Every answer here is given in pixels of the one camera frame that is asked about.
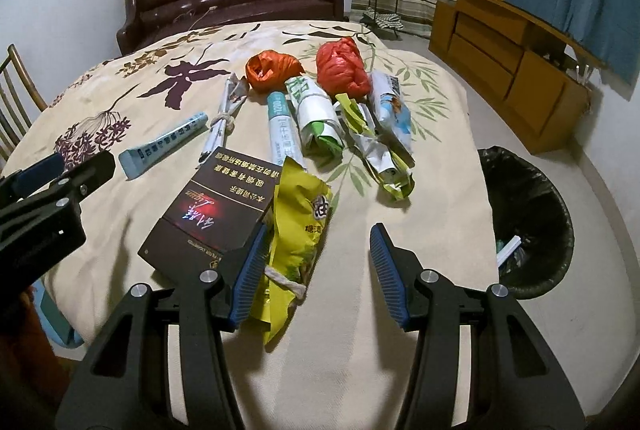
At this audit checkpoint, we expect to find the floral beige tablecloth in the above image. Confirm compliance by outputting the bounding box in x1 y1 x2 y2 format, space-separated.
4 21 497 429

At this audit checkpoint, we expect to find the white green rolled bag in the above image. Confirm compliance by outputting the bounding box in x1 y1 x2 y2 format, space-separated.
285 75 344 158

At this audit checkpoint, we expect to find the black trash bin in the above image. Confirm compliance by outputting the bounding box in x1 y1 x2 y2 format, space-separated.
478 145 575 300

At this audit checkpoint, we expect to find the orange crumpled plastic bag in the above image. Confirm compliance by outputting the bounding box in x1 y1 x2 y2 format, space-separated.
245 50 305 94

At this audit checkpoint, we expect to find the teal white tube packet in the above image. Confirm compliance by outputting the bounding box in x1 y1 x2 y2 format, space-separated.
267 91 305 167

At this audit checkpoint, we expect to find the white camel milk powder pouch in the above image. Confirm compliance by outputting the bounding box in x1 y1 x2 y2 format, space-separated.
369 70 416 168

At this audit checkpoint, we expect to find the green silver crumpled wrapper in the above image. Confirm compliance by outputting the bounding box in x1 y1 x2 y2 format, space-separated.
334 94 414 201

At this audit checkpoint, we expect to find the checkered cloth on stand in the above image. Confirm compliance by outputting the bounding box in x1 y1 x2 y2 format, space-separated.
360 8 404 32

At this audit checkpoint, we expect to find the wooden sideboard cabinet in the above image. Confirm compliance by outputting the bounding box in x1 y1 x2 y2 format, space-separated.
430 0 603 154

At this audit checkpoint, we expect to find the red crumpled plastic bag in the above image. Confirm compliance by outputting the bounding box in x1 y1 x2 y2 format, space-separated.
316 37 371 100

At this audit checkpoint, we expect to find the dark cigarette carton box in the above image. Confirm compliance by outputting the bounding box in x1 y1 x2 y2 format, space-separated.
138 147 282 283

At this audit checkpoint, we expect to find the light blue tube wrapper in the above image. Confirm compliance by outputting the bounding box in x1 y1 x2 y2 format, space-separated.
118 112 208 180

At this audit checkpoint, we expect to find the wooden chair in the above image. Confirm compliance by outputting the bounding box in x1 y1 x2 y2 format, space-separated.
0 44 48 165

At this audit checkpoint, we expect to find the yellow snack bag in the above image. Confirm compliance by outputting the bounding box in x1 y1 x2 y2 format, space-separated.
250 157 333 344

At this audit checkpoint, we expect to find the silver wrapper with string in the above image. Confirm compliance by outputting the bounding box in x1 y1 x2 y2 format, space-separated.
198 73 248 166

